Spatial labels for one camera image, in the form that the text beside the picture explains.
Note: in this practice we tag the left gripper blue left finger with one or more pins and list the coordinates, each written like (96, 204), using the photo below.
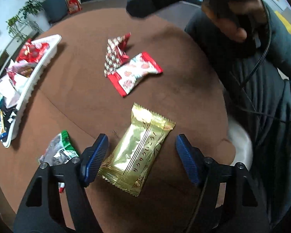
(93, 157)

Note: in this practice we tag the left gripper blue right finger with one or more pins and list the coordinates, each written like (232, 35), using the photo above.
(189, 158)

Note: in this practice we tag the green edged seed packet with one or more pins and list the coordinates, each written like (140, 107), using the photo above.
(59, 151)

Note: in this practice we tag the gold foil snack packet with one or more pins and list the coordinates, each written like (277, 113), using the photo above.
(129, 163)

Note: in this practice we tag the red checkered snack packet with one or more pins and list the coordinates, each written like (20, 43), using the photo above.
(116, 54)

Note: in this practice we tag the white red snack bag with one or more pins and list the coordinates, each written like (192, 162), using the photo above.
(11, 89)

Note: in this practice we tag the person right hand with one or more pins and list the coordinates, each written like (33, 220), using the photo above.
(227, 16)

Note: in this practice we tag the strawberry white red packet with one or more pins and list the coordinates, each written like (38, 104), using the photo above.
(127, 76)

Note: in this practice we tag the black triangular snack packet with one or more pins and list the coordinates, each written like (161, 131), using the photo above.
(7, 115)

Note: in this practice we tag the person dark grey sleeve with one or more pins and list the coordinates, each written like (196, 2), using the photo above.
(258, 81)

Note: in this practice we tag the pink snack packet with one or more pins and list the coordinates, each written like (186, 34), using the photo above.
(23, 68)

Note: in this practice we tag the red gift bag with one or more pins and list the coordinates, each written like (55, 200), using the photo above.
(74, 6)

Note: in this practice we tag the red chocolate ball bag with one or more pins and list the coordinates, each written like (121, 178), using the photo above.
(32, 53)

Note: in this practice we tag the white plastic tray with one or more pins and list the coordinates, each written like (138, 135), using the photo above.
(53, 41)

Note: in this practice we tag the trailing plant white pot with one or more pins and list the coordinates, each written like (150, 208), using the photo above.
(30, 20)

